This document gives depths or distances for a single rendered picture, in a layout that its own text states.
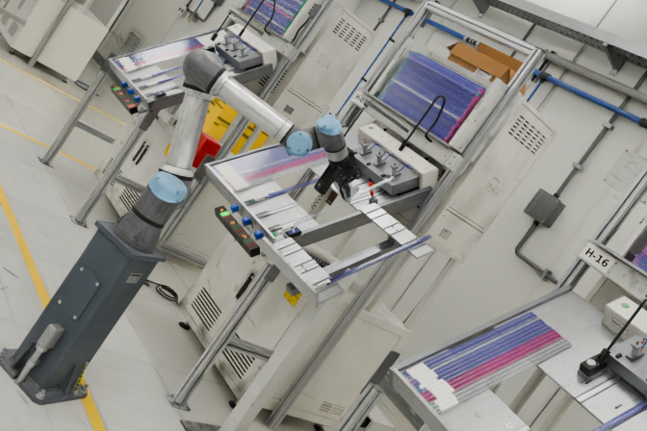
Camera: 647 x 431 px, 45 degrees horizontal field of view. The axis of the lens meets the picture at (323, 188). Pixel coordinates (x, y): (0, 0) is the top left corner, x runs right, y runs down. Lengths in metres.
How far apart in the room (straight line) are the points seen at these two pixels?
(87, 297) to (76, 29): 5.03
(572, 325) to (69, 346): 1.56
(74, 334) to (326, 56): 2.44
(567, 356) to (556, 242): 2.11
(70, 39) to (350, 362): 4.70
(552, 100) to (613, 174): 0.69
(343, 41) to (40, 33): 3.50
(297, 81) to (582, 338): 2.42
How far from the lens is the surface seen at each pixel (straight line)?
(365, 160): 3.31
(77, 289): 2.58
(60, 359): 2.62
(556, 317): 2.64
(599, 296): 2.86
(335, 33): 4.47
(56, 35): 7.35
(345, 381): 3.56
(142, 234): 2.50
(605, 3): 5.20
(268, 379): 2.88
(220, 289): 3.59
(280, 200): 3.17
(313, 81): 4.48
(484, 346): 2.49
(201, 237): 4.60
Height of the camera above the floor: 1.28
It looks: 6 degrees down
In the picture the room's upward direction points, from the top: 35 degrees clockwise
